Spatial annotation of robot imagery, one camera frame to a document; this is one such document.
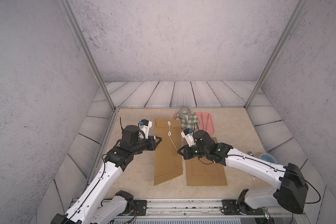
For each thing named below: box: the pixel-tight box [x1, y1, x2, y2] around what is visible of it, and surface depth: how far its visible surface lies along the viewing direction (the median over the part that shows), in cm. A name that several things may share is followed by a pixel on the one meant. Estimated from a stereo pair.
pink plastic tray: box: [174, 112, 215, 135], surface depth 113 cm
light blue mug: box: [260, 153, 277, 165], surface depth 86 cm
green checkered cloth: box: [175, 112, 201, 130], surface depth 112 cm
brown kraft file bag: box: [153, 118, 183, 186], surface depth 77 cm
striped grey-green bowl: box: [178, 105, 192, 120], surface depth 110 cm
